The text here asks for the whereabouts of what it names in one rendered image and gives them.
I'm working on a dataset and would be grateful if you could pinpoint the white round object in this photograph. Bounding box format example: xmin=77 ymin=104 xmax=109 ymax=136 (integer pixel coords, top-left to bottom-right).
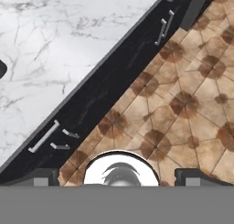
xmin=82 ymin=150 xmax=161 ymax=187

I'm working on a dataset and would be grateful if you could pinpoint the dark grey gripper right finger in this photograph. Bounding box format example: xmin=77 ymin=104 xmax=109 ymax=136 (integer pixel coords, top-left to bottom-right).
xmin=174 ymin=167 xmax=234 ymax=187

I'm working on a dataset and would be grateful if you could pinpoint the black cabinet run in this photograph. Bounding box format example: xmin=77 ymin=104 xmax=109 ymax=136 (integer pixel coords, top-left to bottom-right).
xmin=0 ymin=0 xmax=224 ymax=186

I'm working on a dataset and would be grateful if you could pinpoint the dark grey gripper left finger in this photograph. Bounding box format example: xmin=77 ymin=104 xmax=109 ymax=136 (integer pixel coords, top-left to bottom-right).
xmin=2 ymin=167 xmax=59 ymax=187

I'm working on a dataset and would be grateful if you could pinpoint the black rounded object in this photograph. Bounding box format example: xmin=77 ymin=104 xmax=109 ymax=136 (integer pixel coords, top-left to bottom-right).
xmin=0 ymin=59 xmax=8 ymax=80

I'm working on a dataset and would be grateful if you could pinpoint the long silver cabinet handle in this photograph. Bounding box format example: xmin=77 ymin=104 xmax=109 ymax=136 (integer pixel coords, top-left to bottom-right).
xmin=27 ymin=119 xmax=61 ymax=154

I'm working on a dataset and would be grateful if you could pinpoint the short silver cabinet handle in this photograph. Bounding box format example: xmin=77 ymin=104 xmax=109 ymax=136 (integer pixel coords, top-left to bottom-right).
xmin=49 ymin=142 xmax=71 ymax=151
xmin=61 ymin=128 xmax=80 ymax=140

